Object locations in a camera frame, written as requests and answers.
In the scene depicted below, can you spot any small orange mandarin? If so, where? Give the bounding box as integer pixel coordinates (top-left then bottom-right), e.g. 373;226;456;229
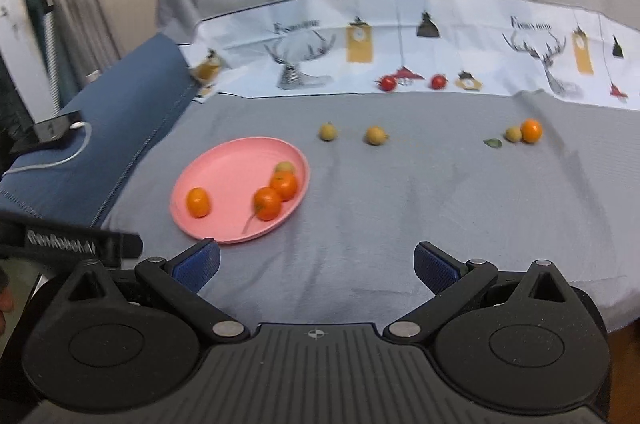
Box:
186;187;212;218

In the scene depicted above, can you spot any orange mandarin with stem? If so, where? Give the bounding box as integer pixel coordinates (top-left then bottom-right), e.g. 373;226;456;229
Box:
242;187;282;234

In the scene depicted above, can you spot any yellow-green longan fruit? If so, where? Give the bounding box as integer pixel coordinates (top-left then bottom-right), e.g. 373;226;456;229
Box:
364;125;388;146
318;123;337;142
274;161;296;174

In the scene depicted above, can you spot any small green longan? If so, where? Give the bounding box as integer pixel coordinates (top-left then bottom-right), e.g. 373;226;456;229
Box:
504;126;523;144

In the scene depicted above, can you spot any orange kumquat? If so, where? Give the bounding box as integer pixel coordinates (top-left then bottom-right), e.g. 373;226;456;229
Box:
520;118;544;144

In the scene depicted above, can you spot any red cherry tomato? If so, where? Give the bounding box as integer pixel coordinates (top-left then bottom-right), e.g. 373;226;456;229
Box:
376;75;397;92
430;74;448;90

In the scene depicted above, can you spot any large orange mandarin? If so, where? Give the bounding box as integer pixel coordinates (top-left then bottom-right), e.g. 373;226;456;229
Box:
269;170;298;202

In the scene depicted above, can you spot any person's left hand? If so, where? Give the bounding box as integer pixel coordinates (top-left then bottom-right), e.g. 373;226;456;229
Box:
0;269;14;334

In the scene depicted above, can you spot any blue sofa armrest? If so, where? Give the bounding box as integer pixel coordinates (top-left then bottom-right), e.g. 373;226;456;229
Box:
1;34;196;227

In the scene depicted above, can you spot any black smartphone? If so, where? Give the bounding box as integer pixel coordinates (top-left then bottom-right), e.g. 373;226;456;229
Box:
10;111;82;155

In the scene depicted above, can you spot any pink round plate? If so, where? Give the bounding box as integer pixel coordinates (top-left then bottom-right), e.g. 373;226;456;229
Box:
169;137;310;244

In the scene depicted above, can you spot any small green leaf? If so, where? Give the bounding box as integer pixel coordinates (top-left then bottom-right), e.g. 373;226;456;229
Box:
484;138;502;149

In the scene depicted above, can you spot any white charging cable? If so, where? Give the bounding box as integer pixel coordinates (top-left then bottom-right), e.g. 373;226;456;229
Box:
3;119;94;176

